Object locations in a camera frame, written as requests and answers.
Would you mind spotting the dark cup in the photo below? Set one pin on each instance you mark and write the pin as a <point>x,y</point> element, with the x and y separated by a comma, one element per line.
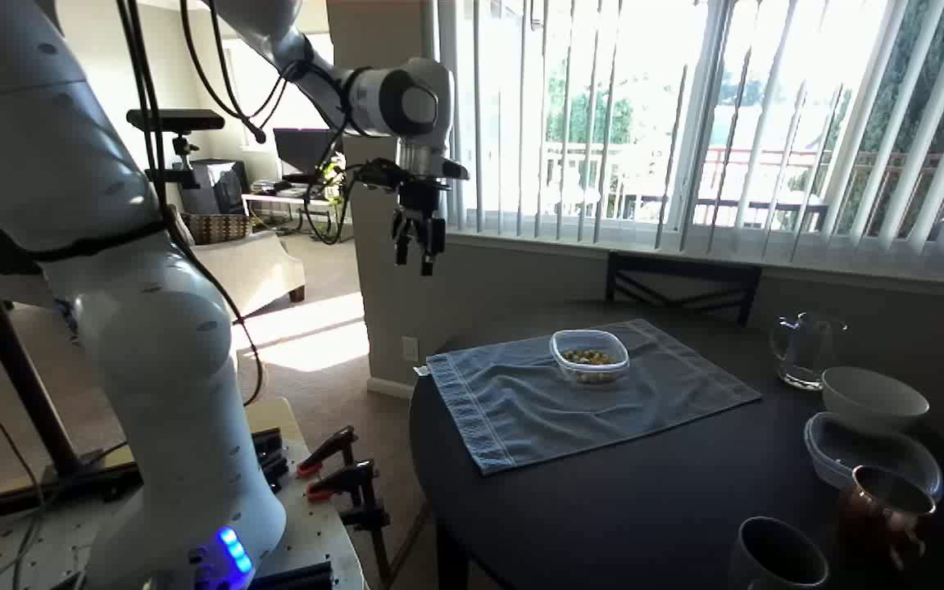
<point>774,555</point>

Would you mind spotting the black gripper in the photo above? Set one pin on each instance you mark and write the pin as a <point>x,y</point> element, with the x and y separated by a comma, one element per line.
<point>417,195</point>

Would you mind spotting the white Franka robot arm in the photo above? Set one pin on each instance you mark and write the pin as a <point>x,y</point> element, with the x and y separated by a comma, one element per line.
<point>164,363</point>

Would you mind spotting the round dark table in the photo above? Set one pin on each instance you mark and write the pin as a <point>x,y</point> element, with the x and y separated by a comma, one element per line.
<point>646,504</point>

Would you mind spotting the copper mug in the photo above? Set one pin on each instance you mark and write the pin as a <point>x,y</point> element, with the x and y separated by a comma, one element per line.
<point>887,514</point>

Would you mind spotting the beige sofa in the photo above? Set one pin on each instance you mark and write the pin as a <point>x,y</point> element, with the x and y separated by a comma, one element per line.
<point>248,273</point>

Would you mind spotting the black clamp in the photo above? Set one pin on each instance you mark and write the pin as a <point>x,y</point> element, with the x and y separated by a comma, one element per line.
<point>271,458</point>

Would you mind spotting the sweets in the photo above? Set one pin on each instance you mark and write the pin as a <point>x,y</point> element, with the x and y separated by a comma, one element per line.
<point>590,355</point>

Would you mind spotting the black stereo camera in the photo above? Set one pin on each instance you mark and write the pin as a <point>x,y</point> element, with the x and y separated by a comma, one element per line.
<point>175,121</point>

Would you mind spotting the white ceramic bowl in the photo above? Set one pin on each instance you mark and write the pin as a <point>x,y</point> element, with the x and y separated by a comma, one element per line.
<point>873,399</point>

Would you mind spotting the blue towel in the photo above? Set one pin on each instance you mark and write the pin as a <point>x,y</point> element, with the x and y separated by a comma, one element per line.
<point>516,406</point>

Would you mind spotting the white perforated mounting table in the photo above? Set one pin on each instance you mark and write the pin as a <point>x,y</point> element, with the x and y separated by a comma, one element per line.
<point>308,537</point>

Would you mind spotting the white wall outlet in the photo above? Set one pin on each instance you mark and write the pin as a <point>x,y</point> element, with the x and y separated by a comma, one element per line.
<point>407,350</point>

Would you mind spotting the black tripod stand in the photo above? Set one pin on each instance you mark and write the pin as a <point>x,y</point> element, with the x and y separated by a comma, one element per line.
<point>13,363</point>

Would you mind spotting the glass pitcher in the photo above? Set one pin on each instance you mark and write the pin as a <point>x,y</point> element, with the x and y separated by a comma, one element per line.
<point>803,350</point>

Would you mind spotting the small white bowl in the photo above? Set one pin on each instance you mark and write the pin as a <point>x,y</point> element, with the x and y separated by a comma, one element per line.
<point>590,355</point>

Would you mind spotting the white vertical blinds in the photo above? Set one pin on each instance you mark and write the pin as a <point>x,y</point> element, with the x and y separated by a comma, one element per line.
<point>712,121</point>

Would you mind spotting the black metal frame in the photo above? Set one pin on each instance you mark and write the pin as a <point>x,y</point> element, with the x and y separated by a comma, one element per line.
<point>685,288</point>

